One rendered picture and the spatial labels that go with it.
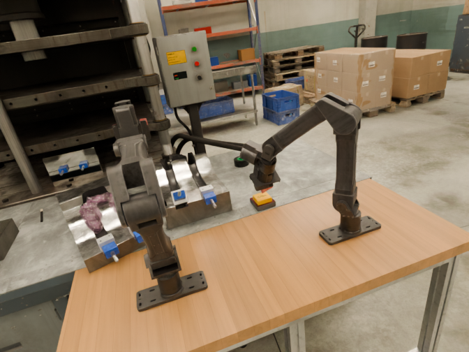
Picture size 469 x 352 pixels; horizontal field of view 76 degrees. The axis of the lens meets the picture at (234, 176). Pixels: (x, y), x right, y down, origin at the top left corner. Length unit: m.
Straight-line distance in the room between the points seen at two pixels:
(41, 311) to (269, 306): 0.86
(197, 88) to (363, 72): 3.25
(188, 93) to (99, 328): 1.38
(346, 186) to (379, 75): 4.07
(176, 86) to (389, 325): 1.75
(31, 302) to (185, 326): 0.66
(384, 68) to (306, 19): 3.87
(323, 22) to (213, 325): 8.24
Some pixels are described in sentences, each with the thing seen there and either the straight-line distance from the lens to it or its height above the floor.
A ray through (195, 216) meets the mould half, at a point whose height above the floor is 0.83.
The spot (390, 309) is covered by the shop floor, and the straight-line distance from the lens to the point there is 1.95.
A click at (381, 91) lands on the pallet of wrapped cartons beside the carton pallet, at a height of 0.37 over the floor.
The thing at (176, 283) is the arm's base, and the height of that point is 0.84.
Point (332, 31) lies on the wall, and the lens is 8.80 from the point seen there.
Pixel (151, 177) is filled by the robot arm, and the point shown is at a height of 1.21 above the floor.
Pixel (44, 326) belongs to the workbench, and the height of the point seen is 0.56.
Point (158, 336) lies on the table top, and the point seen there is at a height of 0.80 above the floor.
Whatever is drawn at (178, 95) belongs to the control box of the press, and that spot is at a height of 1.14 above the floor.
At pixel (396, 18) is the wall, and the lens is 9.82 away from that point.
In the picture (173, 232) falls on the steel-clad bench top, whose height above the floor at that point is 0.80.
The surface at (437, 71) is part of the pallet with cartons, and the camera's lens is 5.90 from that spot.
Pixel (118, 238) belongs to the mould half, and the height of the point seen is 0.86.
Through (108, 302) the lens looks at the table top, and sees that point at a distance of 1.00.
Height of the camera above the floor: 1.45
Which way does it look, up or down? 26 degrees down
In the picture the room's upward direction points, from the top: 8 degrees counter-clockwise
